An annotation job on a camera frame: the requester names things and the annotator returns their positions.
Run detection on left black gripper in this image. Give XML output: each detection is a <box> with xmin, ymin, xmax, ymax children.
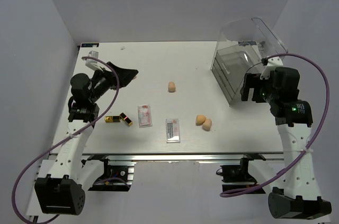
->
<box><xmin>88</xmin><ymin>62</ymin><xmax>138</xmax><ymax>103</ymax></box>

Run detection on clear acrylic organizer with lid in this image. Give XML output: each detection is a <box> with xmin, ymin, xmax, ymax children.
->
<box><xmin>211</xmin><ymin>17</ymin><xmax>288</xmax><ymax>105</ymax></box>

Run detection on beige makeup sponge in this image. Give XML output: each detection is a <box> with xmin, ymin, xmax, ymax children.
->
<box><xmin>168</xmin><ymin>82</ymin><xmax>176</xmax><ymax>93</ymax></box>
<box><xmin>202</xmin><ymin>119</ymin><xmax>212</xmax><ymax>131</ymax></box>
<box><xmin>195</xmin><ymin>115</ymin><xmax>207</xmax><ymax>126</ymax></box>

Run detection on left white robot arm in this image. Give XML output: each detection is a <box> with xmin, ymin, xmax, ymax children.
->
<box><xmin>34</xmin><ymin>62</ymin><xmax>138</xmax><ymax>216</ymax></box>

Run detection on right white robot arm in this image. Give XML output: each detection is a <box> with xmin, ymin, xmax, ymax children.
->
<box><xmin>240</xmin><ymin>67</ymin><xmax>332</xmax><ymax>220</ymax></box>

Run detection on blue label sticker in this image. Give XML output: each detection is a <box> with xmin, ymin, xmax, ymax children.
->
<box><xmin>81</xmin><ymin>43</ymin><xmax>99</xmax><ymax>48</ymax></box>

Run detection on gold black lipstick left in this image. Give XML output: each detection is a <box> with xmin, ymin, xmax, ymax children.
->
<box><xmin>104</xmin><ymin>115</ymin><xmax>120</xmax><ymax>123</ymax></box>

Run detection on gold black lipstick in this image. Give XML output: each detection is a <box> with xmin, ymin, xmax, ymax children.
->
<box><xmin>119</xmin><ymin>112</ymin><xmax>133</xmax><ymax>127</ymax></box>
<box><xmin>104</xmin><ymin>115</ymin><xmax>120</xmax><ymax>123</ymax></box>

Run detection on gold black lipstick right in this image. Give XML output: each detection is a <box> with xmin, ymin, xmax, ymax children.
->
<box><xmin>119</xmin><ymin>112</ymin><xmax>133</xmax><ymax>127</ymax></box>

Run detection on clear false eyelash case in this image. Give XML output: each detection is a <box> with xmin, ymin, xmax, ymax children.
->
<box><xmin>166</xmin><ymin>119</ymin><xmax>180</xmax><ymax>143</ymax></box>

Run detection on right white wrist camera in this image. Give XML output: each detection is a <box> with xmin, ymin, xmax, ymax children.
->
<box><xmin>260</xmin><ymin>56</ymin><xmax>283</xmax><ymax>80</ymax></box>

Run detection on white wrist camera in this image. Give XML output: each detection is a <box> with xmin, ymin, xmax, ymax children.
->
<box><xmin>85</xmin><ymin>51</ymin><xmax>105</xmax><ymax>71</ymax></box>
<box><xmin>260</xmin><ymin>56</ymin><xmax>283</xmax><ymax>80</ymax></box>

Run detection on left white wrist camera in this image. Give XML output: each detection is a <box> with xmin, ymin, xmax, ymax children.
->
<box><xmin>85</xmin><ymin>51</ymin><xmax>105</xmax><ymax>71</ymax></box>

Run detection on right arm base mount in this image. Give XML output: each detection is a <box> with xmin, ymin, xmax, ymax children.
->
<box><xmin>216</xmin><ymin>154</ymin><xmax>266</xmax><ymax>192</ymax></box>

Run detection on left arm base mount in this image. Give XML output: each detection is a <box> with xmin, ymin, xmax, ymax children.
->
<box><xmin>82</xmin><ymin>155</ymin><xmax>133</xmax><ymax>192</ymax></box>

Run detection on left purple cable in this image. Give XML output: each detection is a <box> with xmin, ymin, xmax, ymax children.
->
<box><xmin>12</xmin><ymin>56</ymin><xmax>131</xmax><ymax>224</ymax></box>

